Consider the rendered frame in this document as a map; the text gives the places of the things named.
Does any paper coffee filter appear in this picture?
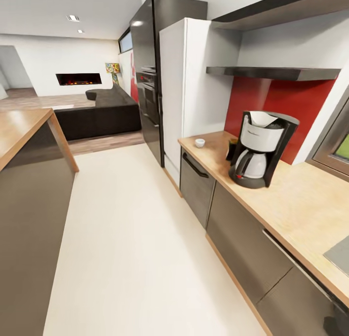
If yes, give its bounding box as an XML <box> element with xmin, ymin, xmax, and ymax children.
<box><xmin>251</xmin><ymin>111</ymin><xmax>277</xmax><ymax>129</ymax></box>

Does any bottle of coffee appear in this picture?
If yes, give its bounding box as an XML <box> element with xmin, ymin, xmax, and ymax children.
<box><xmin>225</xmin><ymin>139</ymin><xmax>238</xmax><ymax>161</ymax></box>

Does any coffee cup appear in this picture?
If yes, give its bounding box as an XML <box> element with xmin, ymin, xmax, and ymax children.
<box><xmin>195</xmin><ymin>139</ymin><xmax>205</xmax><ymax>148</ymax></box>

